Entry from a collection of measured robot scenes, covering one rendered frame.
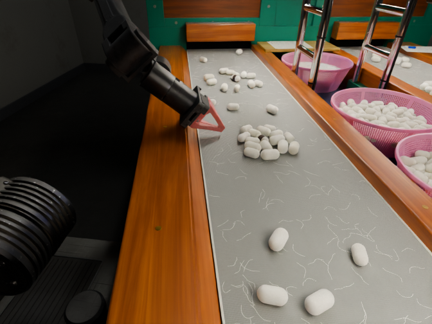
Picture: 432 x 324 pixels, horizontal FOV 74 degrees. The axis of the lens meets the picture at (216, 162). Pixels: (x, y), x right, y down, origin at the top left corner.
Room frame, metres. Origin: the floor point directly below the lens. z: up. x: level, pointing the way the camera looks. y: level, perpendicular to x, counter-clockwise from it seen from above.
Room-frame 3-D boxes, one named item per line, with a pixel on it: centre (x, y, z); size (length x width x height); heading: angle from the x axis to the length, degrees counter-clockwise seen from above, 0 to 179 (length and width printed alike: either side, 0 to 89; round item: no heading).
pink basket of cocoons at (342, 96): (0.69, -0.44, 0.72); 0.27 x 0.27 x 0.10
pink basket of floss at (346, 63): (1.13, -0.38, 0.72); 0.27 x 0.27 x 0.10
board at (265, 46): (1.35, -0.36, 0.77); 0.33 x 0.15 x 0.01; 97
